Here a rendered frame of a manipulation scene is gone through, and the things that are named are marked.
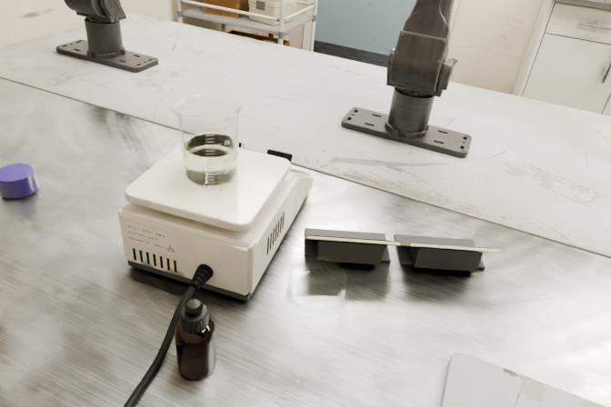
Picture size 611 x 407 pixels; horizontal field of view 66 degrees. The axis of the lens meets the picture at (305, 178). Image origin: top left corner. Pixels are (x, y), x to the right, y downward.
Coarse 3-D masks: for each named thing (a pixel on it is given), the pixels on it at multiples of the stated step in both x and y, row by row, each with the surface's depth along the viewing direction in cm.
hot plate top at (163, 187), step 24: (168, 168) 45; (240, 168) 46; (264, 168) 46; (288, 168) 47; (144, 192) 41; (168, 192) 41; (192, 192) 42; (216, 192) 42; (240, 192) 42; (264, 192) 43; (192, 216) 39; (216, 216) 39; (240, 216) 39
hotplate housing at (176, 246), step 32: (288, 192) 47; (128, 224) 42; (160, 224) 41; (192, 224) 41; (256, 224) 41; (288, 224) 50; (128, 256) 44; (160, 256) 43; (192, 256) 41; (224, 256) 40; (256, 256) 41; (224, 288) 42
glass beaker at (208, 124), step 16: (192, 96) 42; (208, 96) 43; (224, 96) 43; (176, 112) 40; (192, 112) 42; (208, 112) 38; (224, 112) 39; (192, 128) 39; (208, 128) 39; (224, 128) 39; (192, 144) 40; (208, 144) 40; (224, 144) 40; (192, 160) 41; (208, 160) 40; (224, 160) 41; (192, 176) 42; (208, 176) 41; (224, 176) 42
